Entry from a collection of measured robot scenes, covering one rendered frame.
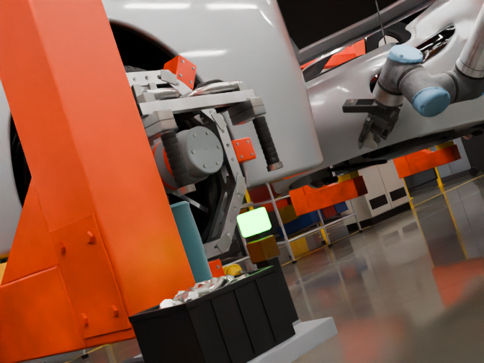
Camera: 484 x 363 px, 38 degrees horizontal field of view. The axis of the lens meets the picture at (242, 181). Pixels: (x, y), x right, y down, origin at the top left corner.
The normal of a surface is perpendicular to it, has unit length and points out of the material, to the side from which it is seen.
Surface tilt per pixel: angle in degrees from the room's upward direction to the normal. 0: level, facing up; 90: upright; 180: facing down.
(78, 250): 90
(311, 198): 90
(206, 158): 90
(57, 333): 90
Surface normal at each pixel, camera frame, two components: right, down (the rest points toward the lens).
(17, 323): -0.64, 0.18
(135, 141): 0.70, -0.27
